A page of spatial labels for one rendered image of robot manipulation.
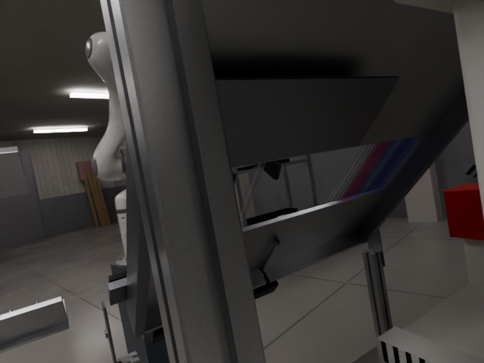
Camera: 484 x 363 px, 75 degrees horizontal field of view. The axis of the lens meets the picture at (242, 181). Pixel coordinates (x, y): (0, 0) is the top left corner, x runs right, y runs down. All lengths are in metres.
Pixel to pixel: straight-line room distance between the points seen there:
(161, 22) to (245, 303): 0.14
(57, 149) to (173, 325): 10.59
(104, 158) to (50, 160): 9.49
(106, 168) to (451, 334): 1.02
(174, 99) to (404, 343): 0.51
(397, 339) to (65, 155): 10.48
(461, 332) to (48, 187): 10.29
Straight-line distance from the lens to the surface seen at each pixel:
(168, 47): 0.17
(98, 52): 1.04
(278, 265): 0.84
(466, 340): 0.69
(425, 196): 4.08
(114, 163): 1.16
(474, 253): 1.30
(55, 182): 10.58
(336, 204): 0.78
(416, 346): 0.58
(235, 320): 0.17
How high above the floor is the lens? 0.97
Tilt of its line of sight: 2 degrees down
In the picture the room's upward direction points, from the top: 10 degrees counter-clockwise
